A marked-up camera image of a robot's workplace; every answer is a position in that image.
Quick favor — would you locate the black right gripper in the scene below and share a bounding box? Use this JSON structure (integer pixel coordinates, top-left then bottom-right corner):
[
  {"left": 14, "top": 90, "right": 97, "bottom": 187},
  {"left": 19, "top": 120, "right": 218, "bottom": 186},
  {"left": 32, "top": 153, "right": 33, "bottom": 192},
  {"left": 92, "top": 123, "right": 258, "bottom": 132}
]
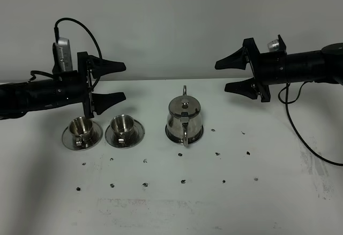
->
[{"left": 215, "top": 35, "right": 286, "bottom": 102}]

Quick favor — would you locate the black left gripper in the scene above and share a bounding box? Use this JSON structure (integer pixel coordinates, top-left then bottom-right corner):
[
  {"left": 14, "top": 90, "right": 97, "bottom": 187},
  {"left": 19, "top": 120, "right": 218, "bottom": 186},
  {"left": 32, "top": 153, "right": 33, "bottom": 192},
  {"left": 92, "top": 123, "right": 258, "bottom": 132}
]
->
[{"left": 53, "top": 52, "right": 126, "bottom": 118}]

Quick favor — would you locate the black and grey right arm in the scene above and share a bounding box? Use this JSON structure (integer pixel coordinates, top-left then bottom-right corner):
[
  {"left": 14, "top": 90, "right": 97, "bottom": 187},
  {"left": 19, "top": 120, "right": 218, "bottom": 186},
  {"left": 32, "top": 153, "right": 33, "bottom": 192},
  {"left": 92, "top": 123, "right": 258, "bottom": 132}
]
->
[{"left": 215, "top": 36, "right": 342, "bottom": 102}]

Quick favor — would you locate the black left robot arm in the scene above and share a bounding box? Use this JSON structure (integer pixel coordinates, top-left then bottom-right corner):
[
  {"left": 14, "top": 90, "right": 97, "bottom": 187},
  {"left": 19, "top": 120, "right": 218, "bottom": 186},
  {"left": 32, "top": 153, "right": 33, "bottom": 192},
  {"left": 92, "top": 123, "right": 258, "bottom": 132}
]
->
[{"left": 1, "top": 52, "right": 126, "bottom": 119}]

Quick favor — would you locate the right stainless steel teacup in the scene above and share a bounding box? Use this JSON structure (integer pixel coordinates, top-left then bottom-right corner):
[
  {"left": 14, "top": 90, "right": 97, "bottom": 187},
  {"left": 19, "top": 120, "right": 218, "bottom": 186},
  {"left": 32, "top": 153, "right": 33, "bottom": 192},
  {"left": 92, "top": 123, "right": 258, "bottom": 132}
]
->
[{"left": 110, "top": 114, "right": 135, "bottom": 145}]

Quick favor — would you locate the stainless steel teacup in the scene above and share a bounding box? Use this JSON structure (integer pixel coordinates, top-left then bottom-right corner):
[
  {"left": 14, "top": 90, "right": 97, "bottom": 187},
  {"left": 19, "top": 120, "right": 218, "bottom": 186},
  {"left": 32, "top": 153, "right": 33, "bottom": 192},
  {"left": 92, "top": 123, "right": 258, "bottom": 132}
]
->
[
  {"left": 110, "top": 114, "right": 135, "bottom": 145},
  {"left": 68, "top": 117, "right": 94, "bottom": 148}
]

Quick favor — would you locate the left stainless steel teacup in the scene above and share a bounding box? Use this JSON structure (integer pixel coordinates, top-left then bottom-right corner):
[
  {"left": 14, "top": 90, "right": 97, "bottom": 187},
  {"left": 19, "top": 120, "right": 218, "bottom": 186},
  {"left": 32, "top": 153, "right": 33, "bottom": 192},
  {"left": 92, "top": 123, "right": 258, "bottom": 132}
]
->
[{"left": 68, "top": 117, "right": 94, "bottom": 148}]

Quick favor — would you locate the left stainless steel saucer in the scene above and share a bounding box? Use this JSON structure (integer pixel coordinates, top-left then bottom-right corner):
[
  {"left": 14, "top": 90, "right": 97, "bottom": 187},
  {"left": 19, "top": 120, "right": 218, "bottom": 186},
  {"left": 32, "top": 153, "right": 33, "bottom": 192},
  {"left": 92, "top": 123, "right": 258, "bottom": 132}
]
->
[{"left": 62, "top": 122, "right": 103, "bottom": 151}]

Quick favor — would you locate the right stainless steel saucer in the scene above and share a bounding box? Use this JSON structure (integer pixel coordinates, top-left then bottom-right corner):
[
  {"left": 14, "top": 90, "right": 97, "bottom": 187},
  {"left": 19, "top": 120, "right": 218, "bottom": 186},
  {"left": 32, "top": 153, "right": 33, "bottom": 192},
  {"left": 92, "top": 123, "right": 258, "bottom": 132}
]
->
[{"left": 105, "top": 120, "right": 145, "bottom": 149}]

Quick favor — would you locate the stainless steel teapot saucer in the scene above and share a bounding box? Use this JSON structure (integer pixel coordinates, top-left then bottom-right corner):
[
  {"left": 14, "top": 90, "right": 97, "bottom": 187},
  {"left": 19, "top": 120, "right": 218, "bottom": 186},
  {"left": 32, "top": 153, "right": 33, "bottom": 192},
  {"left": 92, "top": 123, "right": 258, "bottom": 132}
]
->
[{"left": 165, "top": 125, "right": 204, "bottom": 143}]

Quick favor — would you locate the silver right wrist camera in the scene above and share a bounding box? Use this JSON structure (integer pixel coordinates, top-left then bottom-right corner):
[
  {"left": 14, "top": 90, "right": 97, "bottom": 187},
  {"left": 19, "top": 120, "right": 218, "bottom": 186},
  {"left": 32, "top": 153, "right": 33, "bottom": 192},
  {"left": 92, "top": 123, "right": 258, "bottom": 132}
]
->
[{"left": 267, "top": 39, "right": 286, "bottom": 52}]

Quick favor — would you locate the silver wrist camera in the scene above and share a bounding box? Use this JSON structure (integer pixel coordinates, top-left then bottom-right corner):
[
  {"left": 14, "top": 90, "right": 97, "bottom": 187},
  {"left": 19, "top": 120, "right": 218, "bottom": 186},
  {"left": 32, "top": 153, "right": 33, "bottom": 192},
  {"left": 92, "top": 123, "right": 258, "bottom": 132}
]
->
[
  {"left": 267, "top": 39, "right": 286, "bottom": 52},
  {"left": 52, "top": 37, "right": 73, "bottom": 74}
]

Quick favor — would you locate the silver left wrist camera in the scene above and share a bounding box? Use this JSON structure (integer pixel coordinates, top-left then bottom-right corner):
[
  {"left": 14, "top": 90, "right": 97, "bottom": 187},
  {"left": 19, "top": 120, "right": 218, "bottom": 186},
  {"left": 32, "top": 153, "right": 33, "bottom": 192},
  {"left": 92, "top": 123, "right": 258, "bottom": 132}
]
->
[{"left": 52, "top": 37, "right": 73, "bottom": 74}]

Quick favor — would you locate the black left camera cable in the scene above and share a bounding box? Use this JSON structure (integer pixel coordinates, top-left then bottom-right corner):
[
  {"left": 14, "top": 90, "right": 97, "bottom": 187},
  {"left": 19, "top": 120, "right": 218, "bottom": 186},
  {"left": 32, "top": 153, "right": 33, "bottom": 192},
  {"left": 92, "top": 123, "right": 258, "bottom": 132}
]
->
[{"left": 27, "top": 18, "right": 102, "bottom": 91}]

